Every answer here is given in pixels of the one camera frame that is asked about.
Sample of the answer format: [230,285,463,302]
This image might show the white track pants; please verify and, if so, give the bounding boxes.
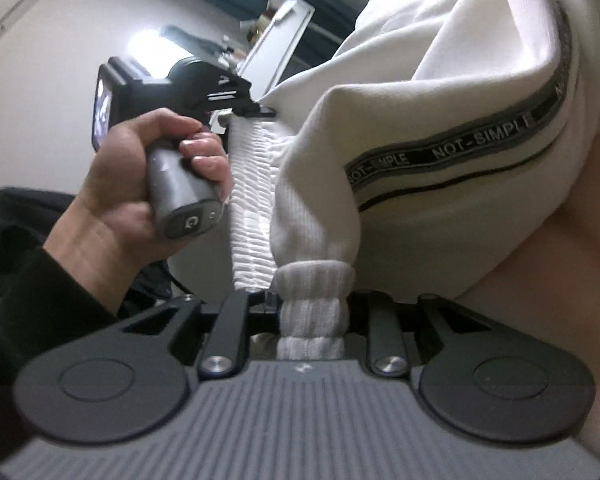
[228,0,600,361]

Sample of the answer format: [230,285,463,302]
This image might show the black sleeve forearm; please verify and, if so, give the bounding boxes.
[0,188,172,460]

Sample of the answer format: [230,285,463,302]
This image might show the left hand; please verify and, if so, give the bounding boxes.
[44,108,233,314]

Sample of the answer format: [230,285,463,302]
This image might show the white dressing table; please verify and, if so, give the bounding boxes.
[237,0,315,101]

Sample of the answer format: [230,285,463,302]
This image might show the pink pastel bed quilt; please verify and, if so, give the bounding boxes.
[458,133,600,458]

